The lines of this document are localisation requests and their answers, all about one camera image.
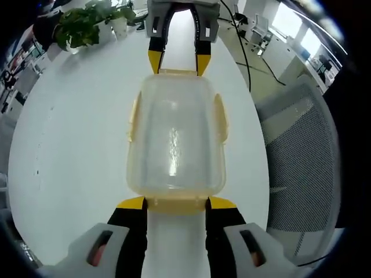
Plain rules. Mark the green potted plant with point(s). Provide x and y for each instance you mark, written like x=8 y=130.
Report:
x=81 y=27

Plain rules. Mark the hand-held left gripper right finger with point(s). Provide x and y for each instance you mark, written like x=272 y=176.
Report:
x=220 y=231

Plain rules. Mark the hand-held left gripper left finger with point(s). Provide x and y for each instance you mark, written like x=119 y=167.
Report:
x=130 y=231

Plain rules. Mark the grey mesh office chair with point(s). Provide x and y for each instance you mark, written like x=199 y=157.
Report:
x=301 y=162

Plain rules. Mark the clear box with yellow buckles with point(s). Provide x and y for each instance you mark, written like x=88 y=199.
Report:
x=176 y=136

